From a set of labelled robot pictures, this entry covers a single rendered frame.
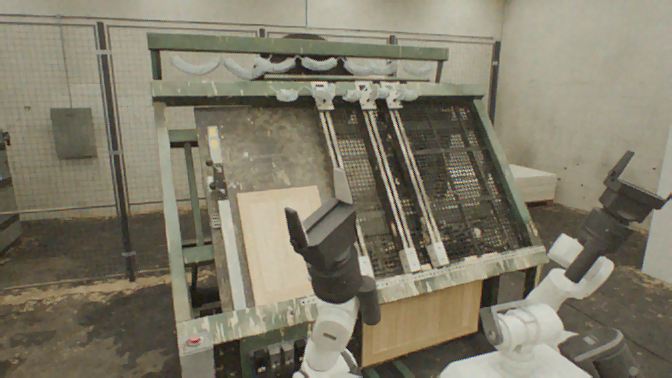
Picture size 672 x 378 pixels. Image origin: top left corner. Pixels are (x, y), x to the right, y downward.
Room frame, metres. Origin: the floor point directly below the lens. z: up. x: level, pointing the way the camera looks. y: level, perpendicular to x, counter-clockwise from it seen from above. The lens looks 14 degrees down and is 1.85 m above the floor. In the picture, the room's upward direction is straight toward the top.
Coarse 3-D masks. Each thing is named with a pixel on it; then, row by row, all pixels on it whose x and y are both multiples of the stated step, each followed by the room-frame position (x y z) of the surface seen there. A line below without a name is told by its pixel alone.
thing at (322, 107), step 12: (312, 84) 2.41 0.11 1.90; (324, 84) 2.44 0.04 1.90; (324, 108) 2.33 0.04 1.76; (324, 120) 2.33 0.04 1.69; (324, 132) 2.28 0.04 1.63; (324, 144) 2.28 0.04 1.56; (336, 144) 2.26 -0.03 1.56; (336, 156) 2.22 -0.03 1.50; (360, 228) 1.99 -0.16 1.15; (360, 240) 1.95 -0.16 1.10; (360, 252) 1.94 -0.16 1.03; (360, 264) 1.87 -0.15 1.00; (372, 276) 1.85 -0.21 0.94
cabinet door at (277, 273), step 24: (264, 192) 1.99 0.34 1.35; (288, 192) 2.04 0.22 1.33; (312, 192) 2.08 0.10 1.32; (240, 216) 1.89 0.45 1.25; (264, 216) 1.92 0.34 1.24; (264, 240) 1.84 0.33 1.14; (288, 240) 1.88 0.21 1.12; (264, 264) 1.77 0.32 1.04; (288, 264) 1.81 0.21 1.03; (264, 288) 1.70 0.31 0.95; (288, 288) 1.74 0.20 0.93
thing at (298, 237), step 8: (288, 208) 0.52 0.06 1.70; (288, 216) 0.52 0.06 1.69; (296, 216) 0.51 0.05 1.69; (288, 224) 0.53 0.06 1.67; (296, 224) 0.51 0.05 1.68; (296, 232) 0.52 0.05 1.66; (304, 232) 0.52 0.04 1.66; (296, 240) 0.52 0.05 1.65; (304, 240) 0.52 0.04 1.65; (296, 248) 0.53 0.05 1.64
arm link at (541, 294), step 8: (544, 280) 0.90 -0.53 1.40; (536, 288) 0.92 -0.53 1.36; (544, 288) 0.88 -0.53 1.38; (528, 296) 0.93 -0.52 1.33; (536, 296) 0.90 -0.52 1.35; (544, 296) 0.88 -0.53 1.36; (552, 296) 0.86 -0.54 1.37; (560, 296) 0.85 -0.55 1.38; (528, 304) 0.92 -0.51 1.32; (536, 304) 0.90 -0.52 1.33; (544, 304) 0.88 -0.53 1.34; (552, 304) 0.87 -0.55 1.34; (560, 304) 0.88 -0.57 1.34
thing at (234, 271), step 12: (216, 132) 2.09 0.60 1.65; (216, 156) 2.00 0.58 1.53; (216, 192) 1.91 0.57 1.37; (228, 204) 1.87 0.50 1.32; (228, 216) 1.84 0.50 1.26; (228, 228) 1.80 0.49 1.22; (228, 240) 1.77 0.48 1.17; (228, 252) 1.73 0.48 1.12; (228, 264) 1.70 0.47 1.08; (240, 276) 1.68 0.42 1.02; (240, 288) 1.65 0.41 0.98; (240, 300) 1.62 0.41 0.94
